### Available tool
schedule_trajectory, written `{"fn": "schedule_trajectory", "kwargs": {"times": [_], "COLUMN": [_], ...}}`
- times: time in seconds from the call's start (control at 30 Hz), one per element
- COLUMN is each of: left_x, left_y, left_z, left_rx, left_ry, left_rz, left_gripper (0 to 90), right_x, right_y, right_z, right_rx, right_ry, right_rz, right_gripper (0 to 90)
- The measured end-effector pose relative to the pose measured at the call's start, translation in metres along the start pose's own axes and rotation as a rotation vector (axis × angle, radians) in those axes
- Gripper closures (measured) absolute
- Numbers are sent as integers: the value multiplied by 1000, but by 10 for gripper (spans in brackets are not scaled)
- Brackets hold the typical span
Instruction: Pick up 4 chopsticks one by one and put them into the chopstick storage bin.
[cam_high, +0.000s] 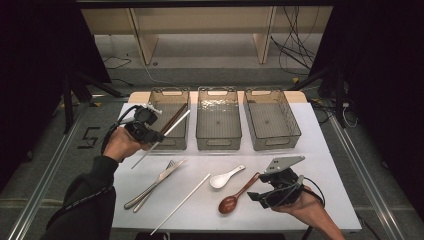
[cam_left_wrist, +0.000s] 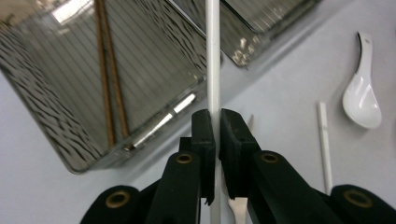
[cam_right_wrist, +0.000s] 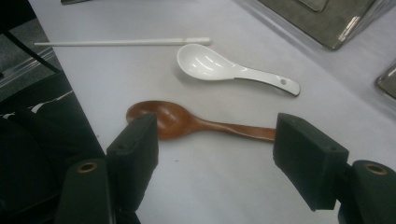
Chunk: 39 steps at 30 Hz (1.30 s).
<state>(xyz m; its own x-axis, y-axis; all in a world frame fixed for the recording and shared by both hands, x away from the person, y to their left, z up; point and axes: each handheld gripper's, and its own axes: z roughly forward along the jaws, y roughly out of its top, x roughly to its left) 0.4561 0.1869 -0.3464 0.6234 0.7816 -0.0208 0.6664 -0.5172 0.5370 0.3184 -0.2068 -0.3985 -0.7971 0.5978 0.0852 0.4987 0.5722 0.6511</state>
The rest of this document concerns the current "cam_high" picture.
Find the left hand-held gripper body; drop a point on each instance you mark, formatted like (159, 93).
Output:
(143, 123)

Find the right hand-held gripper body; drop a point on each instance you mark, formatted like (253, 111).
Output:
(283, 190)

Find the brown wooden chopstick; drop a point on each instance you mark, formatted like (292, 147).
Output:
(171, 124)
(173, 117)

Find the smoky clear plastic bin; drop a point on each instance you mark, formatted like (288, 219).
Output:
(156, 100)
(218, 123)
(271, 123)

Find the brown wooden spoon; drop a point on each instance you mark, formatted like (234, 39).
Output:
(228, 204)

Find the steel table knife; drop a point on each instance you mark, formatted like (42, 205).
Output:
(166, 175)

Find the white ceramic spoon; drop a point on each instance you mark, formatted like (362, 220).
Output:
(220, 180)

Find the person's right hand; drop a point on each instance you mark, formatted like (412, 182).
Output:
(303, 206)

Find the person's left hand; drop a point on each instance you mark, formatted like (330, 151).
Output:
(123, 145)

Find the black metal stand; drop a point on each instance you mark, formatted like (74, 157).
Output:
(68, 103)
(339, 93)

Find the white plug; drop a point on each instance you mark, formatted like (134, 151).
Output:
(346, 105)

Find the light wooden shelf unit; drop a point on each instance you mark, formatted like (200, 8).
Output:
(200, 20)

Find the black curtain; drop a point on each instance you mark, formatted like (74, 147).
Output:
(383, 83)
(40, 66)

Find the aluminium floor rail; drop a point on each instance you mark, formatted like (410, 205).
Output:
(43, 186)
(366, 183)

